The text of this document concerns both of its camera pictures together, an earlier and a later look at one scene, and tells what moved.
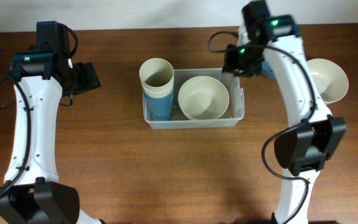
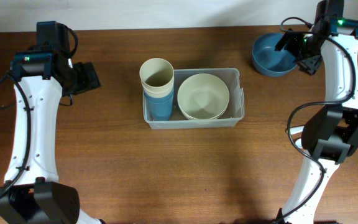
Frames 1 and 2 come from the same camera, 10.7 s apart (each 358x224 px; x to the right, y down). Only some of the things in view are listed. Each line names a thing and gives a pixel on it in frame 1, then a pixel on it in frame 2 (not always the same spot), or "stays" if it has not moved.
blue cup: x=158 y=105 stays
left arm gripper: x=89 y=78 stays
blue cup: x=160 y=109 stays
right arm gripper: x=230 y=66 -> x=308 y=65
